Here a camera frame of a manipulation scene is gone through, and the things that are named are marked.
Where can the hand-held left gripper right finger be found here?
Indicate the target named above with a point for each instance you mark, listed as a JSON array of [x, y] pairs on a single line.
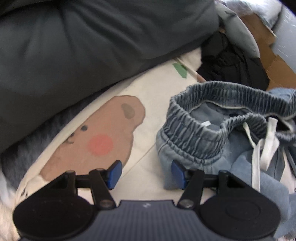
[[177, 173]]

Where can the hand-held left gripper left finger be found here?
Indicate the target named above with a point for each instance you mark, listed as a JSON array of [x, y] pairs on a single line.
[[115, 173]]

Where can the blue denim pants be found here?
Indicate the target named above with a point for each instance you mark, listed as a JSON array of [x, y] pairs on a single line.
[[208, 141]]

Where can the black clothes pile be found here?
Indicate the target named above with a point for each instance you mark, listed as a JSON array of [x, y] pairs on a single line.
[[231, 67]]

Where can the cream bear print blanket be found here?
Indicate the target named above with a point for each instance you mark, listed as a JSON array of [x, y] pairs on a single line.
[[150, 97]]

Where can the white spotted plush cloth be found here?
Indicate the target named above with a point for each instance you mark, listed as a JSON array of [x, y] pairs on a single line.
[[7, 208]]

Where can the dark grey duvet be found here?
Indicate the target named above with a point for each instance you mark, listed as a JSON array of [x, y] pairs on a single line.
[[81, 46]]

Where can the low brown cardboard sheet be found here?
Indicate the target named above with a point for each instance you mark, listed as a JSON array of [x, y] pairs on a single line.
[[270, 51]]

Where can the grey neck pillow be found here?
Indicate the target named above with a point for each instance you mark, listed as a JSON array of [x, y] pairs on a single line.
[[238, 30]]

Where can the grey plastic-wrapped panel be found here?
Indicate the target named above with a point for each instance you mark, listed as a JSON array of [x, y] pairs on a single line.
[[286, 39]]

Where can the clear plastic bag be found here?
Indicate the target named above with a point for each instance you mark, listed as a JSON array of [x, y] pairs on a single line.
[[254, 7]]

